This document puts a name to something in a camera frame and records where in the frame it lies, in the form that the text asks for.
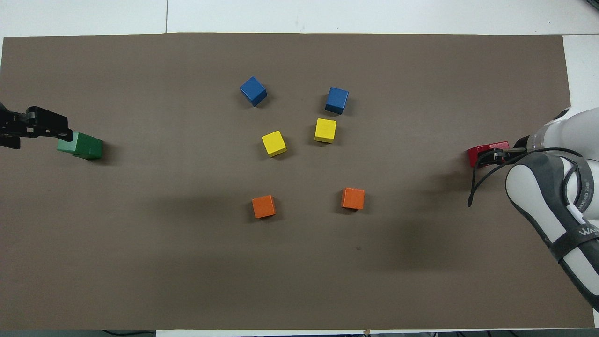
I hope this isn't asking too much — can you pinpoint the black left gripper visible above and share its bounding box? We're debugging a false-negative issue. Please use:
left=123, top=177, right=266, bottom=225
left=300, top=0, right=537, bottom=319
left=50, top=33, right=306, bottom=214
left=0, top=106, right=74, bottom=151

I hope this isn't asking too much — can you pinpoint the black floor cable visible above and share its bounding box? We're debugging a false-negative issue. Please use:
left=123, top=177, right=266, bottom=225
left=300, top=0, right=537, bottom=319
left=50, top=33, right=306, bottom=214
left=101, top=329, right=156, bottom=337

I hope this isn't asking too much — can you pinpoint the green wooden block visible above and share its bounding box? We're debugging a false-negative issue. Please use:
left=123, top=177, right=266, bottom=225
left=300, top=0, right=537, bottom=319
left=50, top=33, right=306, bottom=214
left=57, top=132, right=90, bottom=158
left=86, top=136, right=103, bottom=161

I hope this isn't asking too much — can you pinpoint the brown paper table mat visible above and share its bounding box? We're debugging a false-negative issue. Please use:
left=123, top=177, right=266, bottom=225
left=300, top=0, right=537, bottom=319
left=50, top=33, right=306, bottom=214
left=0, top=33, right=595, bottom=330

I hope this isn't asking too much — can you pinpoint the orange wooden block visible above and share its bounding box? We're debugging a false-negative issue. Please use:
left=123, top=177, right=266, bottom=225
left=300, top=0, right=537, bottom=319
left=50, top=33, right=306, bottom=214
left=252, top=195, right=277, bottom=219
left=341, top=187, right=365, bottom=211

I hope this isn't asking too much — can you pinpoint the yellow wooden block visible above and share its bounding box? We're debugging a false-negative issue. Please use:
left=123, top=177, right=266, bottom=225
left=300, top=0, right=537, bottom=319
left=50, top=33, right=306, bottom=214
left=261, top=131, right=288, bottom=157
left=314, top=118, right=337, bottom=144

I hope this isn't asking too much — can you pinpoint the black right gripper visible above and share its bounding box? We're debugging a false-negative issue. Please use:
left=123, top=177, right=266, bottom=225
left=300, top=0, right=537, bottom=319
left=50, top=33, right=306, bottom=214
left=478, top=136, right=532, bottom=168

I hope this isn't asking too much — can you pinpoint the blue wooden block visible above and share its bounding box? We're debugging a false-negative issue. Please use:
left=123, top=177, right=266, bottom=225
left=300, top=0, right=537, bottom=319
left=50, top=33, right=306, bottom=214
left=240, top=76, right=268, bottom=107
left=325, top=87, right=350, bottom=115

